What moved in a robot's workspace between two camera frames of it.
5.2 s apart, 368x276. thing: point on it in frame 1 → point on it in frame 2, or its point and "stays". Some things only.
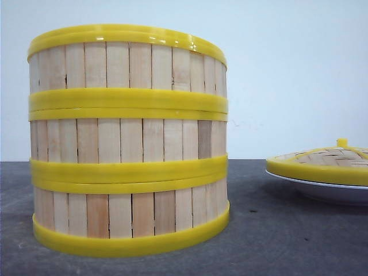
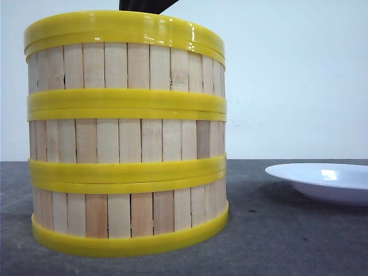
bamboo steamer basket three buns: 128,146 stays
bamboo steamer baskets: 129,69 stays
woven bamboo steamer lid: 338,164 → 177,25
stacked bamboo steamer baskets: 119,218 stays
